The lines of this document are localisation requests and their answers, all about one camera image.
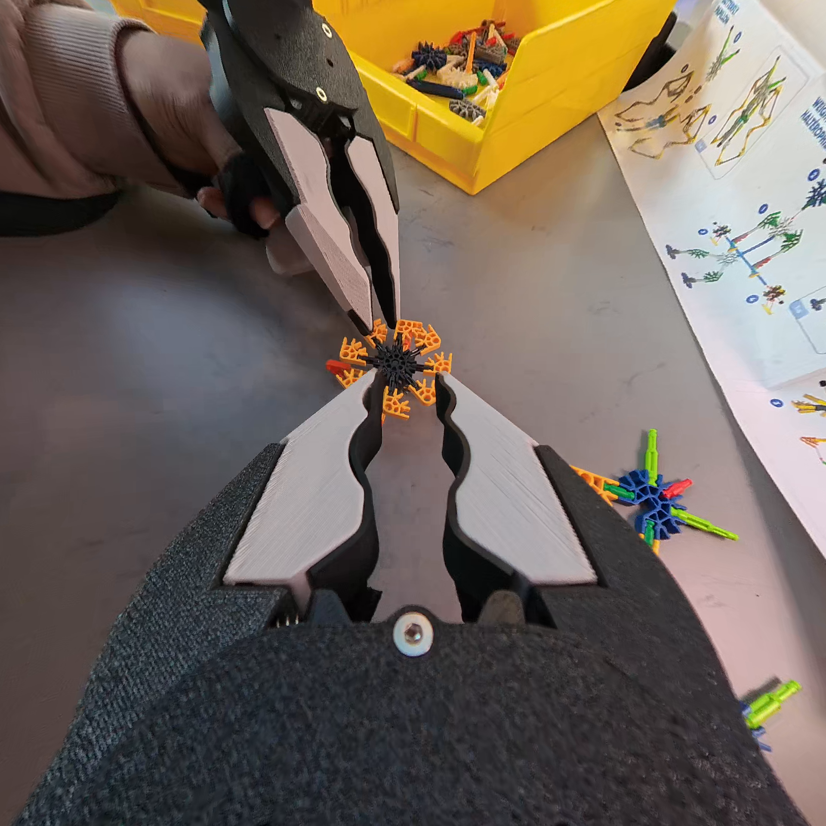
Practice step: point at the black snowflake connector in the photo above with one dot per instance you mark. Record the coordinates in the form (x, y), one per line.
(395, 361)

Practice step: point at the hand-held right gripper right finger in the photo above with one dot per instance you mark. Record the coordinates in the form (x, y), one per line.
(516, 516)

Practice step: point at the white instruction sheet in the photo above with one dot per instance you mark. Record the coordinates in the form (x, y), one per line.
(710, 193)

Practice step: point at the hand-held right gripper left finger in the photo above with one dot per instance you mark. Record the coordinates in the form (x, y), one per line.
(303, 510)

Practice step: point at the person's left forearm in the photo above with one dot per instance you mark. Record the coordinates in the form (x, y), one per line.
(58, 97)

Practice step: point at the blue yellow green toy assembly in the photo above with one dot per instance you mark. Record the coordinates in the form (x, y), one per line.
(648, 500)

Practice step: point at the pile of mixed toy pieces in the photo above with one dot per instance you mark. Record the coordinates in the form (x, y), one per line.
(452, 71)

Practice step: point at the yellow plastic bin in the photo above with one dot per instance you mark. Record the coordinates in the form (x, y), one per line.
(155, 16)
(548, 129)

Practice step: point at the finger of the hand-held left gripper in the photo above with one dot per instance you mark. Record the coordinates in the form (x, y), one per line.
(386, 226)
(322, 245)

